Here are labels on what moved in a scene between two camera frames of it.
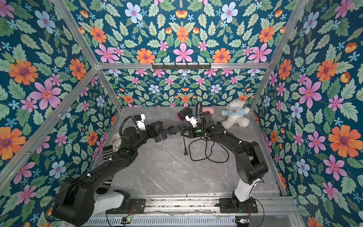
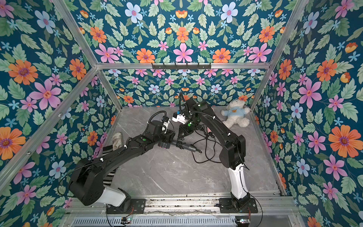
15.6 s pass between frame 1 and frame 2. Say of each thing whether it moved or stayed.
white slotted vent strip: stayed
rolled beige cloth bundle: stayed
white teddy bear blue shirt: stayed
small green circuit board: stayed
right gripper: moved
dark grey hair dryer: moved
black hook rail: stayed
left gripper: moved
